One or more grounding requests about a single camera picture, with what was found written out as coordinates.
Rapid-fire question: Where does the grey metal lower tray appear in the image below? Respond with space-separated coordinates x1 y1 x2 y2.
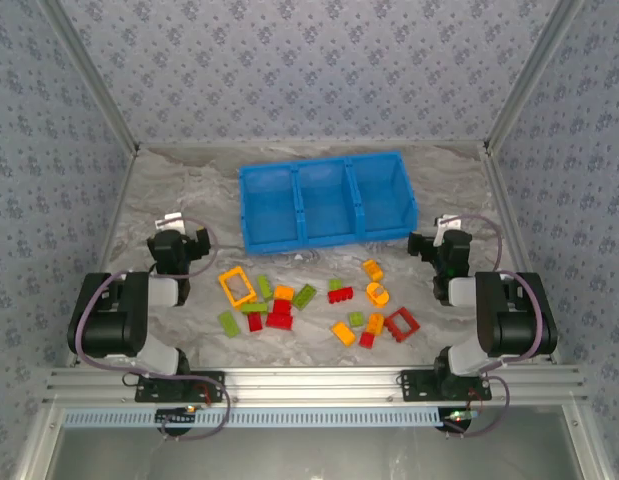
48 424 585 480

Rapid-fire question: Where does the black right controller board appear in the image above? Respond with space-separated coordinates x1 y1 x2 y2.
441 407 478 434

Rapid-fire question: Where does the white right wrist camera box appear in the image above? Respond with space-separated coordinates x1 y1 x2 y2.
435 213 463 246

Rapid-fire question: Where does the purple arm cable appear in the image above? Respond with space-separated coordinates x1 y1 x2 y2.
71 214 233 444
443 213 553 440

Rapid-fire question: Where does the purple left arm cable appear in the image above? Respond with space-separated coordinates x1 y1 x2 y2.
71 214 233 444

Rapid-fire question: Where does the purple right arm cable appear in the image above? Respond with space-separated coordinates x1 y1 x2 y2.
443 213 553 440

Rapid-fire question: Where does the black controller board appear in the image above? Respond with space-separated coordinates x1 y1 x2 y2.
155 405 198 431
441 407 478 434

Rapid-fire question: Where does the aluminium mounting rail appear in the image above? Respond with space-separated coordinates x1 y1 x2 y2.
42 366 589 405

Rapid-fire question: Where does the aluminium right frame post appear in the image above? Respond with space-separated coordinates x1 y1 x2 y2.
482 0 588 153

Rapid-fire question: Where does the slotted pale blue cable duct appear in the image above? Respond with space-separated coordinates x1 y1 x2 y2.
62 407 445 429

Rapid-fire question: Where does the blue three-compartment plastic bin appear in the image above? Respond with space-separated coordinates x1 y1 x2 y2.
237 150 420 257

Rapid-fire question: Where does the aluminium right side rail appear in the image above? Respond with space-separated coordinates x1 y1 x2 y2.
479 144 563 365

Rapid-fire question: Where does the aluminium left frame post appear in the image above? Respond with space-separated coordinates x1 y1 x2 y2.
38 0 141 153

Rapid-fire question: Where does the aluminium left side rail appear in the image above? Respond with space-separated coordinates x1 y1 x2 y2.
63 147 143 369

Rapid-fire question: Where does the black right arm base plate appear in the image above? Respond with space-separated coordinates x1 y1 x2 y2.
399 369 493 404

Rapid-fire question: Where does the black left controller board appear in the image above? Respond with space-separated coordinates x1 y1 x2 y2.
155 405 198 431

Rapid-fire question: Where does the yellow round lego piece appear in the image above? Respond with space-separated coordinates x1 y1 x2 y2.
364 281 392 307

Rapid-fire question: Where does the yellow lego window frame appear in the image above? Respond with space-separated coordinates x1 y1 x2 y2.
217 266 259 307

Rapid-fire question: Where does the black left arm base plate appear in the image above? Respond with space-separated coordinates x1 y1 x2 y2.
134 370 226 404

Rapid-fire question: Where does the aluminium frame post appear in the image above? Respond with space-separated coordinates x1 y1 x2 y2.
482 0 588 153
38 0 141 153

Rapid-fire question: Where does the red lego window frame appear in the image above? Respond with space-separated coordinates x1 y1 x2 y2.
382 306 422 344

